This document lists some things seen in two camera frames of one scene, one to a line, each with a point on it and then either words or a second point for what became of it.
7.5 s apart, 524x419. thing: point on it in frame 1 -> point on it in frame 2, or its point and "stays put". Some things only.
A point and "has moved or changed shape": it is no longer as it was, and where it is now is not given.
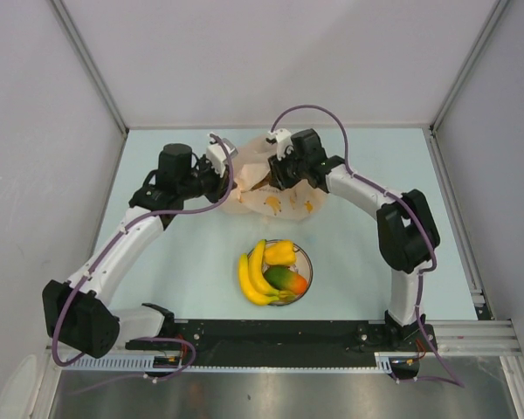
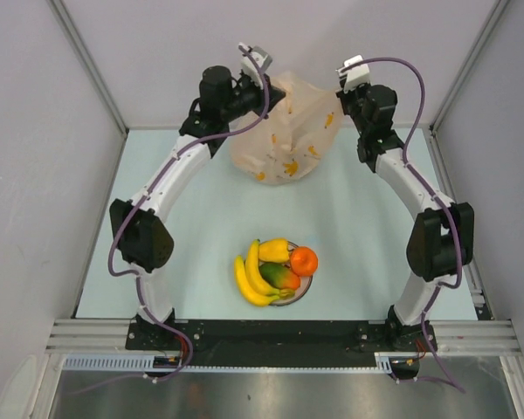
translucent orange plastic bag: [252, 191] -> [299, 124]
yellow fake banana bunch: [253, 283] stays put
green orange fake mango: [286, 279] has moved or changed shape
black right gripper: [278, 176] -> [344, 96]
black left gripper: [221, 184] -> [274, 95]
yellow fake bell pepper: [279, 252] has moved or changed shape
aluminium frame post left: [97, 76] stays put
